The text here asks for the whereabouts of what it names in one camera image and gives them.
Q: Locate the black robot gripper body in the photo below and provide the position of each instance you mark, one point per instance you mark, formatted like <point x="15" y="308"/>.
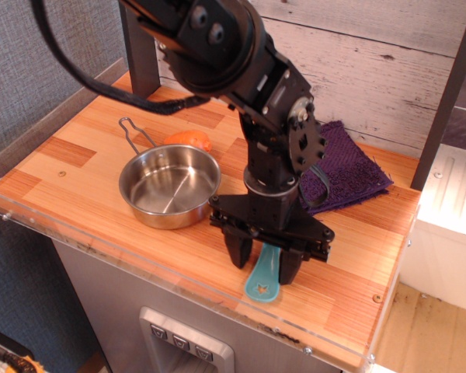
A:
<point x="274" y="221"/>

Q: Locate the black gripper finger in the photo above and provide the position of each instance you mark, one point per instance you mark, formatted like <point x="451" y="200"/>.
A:
<point x="290" y="264"/>
<point x="239" y="244"/>

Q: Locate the teal brush white bristles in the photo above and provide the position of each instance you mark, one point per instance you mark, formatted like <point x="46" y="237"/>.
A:
<point x="263" y="282"/>

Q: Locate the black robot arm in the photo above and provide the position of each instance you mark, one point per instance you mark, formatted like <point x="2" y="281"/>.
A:
<point x="220" y="49"/>

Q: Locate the folded violet towel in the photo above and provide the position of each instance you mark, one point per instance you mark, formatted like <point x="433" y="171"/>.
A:
<point x="346" y="176"/>

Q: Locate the small stainless steel pan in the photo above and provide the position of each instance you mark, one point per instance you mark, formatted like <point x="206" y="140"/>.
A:
<point x="168" y="186"/>

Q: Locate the orange toy carrot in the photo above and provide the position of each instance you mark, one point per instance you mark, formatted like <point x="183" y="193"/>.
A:
<point x="198" y="139"/>

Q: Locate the clear acrylic edge guard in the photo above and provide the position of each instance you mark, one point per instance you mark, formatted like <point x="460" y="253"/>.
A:
<point x="334" y="308"/>

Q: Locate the silver dispenser button panel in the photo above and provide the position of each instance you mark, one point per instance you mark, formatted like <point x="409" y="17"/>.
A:
<point x="174" y="346"/>

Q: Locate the grey cabinet body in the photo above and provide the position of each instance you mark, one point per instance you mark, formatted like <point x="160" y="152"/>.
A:
<point x="112" y="299"/>

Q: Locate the orange object bottom left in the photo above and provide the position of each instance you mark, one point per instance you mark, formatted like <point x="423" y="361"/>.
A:
<point x="24" y="365"/>

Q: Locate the dark grey left post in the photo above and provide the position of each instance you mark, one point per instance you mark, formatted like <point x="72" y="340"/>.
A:
<point x="141" y="55"/>

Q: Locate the dark grey post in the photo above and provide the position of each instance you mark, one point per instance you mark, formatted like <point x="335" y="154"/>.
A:
<point x="440" y="121"/>
<point x="141" y="55"/>

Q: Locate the dark grey right post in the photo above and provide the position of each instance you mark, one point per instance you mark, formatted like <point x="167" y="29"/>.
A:
<point x="440" y="121"/>

